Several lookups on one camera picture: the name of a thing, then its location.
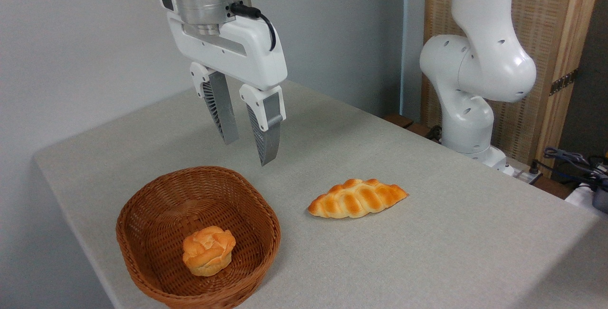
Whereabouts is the bundle of dark cables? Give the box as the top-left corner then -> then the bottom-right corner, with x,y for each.
530,147 -> 608,191

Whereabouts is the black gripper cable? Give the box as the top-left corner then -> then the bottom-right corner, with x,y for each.
230,2 -> 276,52

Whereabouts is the brown wicker basket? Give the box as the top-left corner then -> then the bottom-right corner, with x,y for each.
116,166 -> 281,309

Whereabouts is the black metal hinge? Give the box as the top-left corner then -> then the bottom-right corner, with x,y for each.
550,68 -> 579,96

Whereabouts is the long braided bread loaf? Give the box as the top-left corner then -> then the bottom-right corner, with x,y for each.
307,178 -> 409,219

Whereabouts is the round orange bread roll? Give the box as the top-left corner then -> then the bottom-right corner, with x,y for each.
182,225 -> 237,277

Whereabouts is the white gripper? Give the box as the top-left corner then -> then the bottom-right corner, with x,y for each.
159,0 -> 288,167

